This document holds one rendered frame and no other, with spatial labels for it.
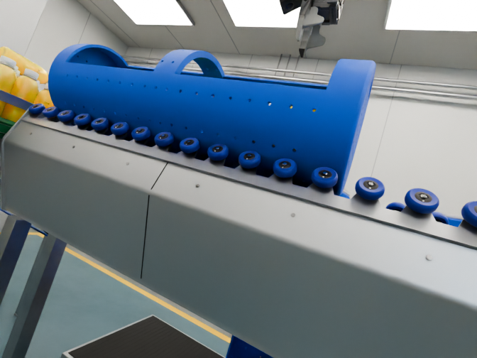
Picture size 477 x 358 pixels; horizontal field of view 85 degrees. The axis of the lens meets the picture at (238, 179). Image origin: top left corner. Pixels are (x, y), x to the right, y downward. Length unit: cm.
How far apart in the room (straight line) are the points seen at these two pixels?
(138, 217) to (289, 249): 34
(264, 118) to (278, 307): 34
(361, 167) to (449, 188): 100
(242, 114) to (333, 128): 18
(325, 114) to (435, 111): 388
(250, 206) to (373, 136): 368
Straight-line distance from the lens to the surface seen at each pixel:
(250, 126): 53
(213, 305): 58
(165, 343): 148
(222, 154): 55
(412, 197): 49
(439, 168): 411
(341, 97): 50
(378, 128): 414
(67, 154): 82
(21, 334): 124
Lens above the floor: 87
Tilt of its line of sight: 5 degrees up
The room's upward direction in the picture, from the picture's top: 18 degrees clockwise
